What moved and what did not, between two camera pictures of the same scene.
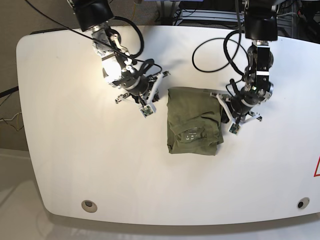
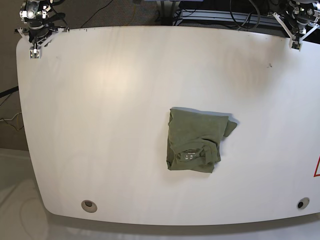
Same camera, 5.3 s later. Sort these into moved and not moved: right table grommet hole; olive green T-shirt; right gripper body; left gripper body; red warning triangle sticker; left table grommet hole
Moved: olive green T-shirt; left gripper body; right gripper body
Not moved: left table grommet hole; right table grommet hole; red warning triangle sticker
